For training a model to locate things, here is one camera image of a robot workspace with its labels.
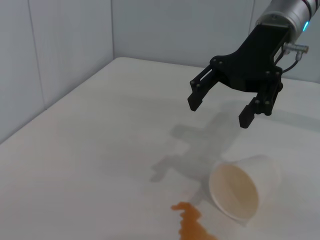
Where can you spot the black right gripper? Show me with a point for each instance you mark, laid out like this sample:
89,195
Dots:
252,67

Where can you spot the white paper cup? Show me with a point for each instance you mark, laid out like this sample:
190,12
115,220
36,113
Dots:
265,172

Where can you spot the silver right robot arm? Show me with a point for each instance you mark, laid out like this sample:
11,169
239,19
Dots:
287,13

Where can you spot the orange liquid spill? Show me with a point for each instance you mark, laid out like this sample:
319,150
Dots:
192,221

